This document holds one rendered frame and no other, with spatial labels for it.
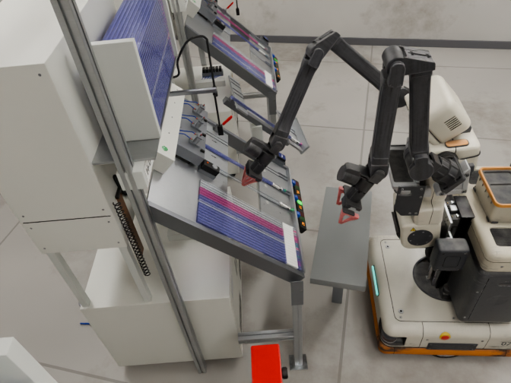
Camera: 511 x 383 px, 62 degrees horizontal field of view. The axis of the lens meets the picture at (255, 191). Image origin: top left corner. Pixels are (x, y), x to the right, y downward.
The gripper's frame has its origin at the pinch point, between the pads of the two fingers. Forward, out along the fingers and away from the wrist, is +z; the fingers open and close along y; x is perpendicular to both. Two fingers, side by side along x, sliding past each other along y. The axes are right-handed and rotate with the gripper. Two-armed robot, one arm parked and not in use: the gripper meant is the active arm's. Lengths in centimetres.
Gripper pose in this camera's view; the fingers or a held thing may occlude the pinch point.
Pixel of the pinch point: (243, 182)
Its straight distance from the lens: 185.2
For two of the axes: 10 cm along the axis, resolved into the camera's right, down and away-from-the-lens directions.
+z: -5.7, 6.3, 5.3
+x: 8.2, 3.9, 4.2
